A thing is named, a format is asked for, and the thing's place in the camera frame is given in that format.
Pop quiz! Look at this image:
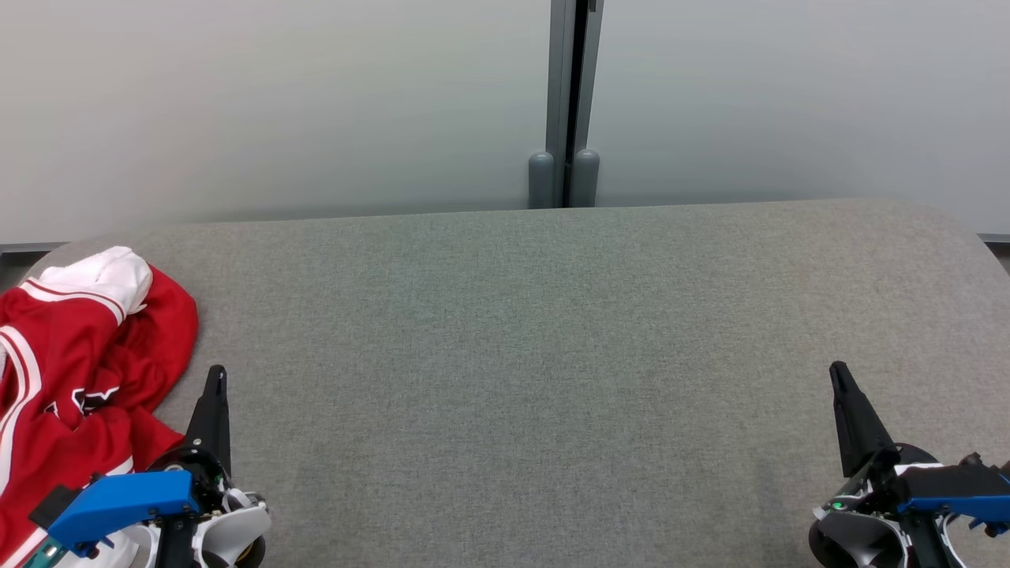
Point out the red white jersey shirt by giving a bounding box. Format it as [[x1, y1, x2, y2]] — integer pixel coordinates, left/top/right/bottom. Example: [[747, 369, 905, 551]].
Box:
[[0, 246, 186, 568]]

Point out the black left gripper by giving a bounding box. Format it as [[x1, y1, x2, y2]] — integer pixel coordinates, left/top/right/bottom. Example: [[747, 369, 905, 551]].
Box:
[[150, 364, 273, 568]]

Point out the grey cylindrical post foot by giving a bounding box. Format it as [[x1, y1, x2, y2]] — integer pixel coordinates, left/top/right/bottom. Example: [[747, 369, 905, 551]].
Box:
[[528, 151, 556, 209], [571, 149, 600, 207]]

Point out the blue black right camera bracket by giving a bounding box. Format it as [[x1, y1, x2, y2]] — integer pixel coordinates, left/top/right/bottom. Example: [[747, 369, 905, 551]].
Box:
[[896, 462, 1010, 537]]

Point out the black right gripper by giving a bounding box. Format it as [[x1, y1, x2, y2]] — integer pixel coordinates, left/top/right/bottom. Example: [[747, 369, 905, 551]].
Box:
[[809, 361, 960, 568]]

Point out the grey partition post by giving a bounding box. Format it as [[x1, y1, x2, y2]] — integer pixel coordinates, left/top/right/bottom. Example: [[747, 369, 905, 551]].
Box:
[[544, 0, 604, 207]]

